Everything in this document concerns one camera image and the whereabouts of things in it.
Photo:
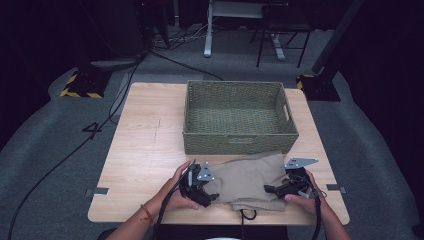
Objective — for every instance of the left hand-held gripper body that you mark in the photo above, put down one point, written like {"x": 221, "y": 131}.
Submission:
{"x": 195, "y": 181}

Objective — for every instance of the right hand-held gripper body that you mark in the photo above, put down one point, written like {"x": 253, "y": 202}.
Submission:
{"x": 298, "y": 183}

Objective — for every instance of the beige shorts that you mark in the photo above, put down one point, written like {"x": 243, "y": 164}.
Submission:
{"x": 246, "y": 180}

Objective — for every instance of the green woven basket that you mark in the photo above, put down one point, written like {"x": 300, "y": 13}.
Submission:
{"x": 240, "y": 120}

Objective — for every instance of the person's right hand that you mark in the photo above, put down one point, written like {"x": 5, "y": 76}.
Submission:
{"x": 313, "y": 205}

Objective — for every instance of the person's left hand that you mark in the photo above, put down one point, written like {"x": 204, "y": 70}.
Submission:
{"x": 171, "y": 196}

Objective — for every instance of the grey tape piece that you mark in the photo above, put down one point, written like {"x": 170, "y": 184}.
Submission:
{"x": 100, "y": 191}
{"x": 336, "y": 188}

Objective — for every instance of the black yellow striped stand base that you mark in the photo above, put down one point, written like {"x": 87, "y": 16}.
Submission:
{"x": 85, "y": 85}
{"x": 320, "y": 88}

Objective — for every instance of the black metal chair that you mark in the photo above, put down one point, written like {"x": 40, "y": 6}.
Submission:
{"x": 283, "y": 23}

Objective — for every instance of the white desk frame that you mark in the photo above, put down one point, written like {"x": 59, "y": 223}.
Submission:
{"x": 208, "y": 33}

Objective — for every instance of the dark slanted stand post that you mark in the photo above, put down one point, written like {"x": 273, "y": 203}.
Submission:
{"x": 336, "y": 36}

